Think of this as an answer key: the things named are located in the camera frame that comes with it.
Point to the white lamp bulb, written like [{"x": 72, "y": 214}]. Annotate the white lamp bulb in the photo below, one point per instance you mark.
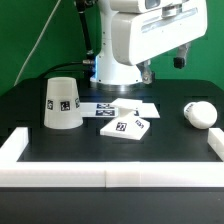
[{"x": 201, "y": 115}]

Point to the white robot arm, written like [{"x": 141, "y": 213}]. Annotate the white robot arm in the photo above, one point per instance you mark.
[{"x": 110, "y": 74}]

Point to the white U-shaped fence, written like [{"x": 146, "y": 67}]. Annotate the white U-shaped fence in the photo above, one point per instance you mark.
[{"x": 14, "y": 173}]

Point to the white lamp shade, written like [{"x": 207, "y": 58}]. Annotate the white lamp shade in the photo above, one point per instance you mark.
[{"x": 62, "y": 107}]

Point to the white marker sheet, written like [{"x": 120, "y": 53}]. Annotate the white marker sheet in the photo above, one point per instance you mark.
[{"x": 146, "y": 110}]

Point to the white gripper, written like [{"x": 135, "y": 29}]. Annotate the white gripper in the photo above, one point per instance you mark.
[{"x": 143, "y": 29}]

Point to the white lamp base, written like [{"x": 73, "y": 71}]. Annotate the white lamp base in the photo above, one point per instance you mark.
[{"x": 126, "y": 125}]

